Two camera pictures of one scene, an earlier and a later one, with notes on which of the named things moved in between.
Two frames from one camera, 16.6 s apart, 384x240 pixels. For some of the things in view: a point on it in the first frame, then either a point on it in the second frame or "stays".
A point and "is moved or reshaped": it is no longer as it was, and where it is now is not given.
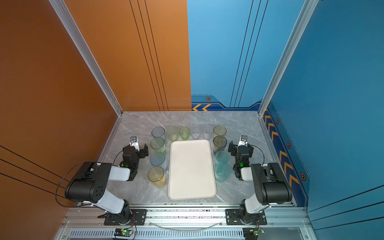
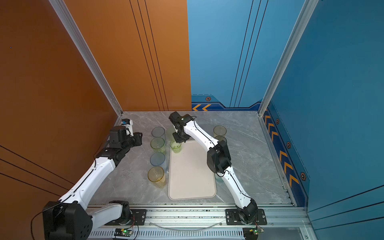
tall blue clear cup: x=158 y=159 stays
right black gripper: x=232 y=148 to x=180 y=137
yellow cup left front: x=156 y=175 stays
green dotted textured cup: x=172 y=131 stays
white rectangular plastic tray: x=191 y=173 stays
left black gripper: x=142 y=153 to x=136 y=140
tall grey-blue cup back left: x=159 y=132 stays
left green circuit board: x=123 y=232 stays
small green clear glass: x=184 y=131 is moved or reshaped
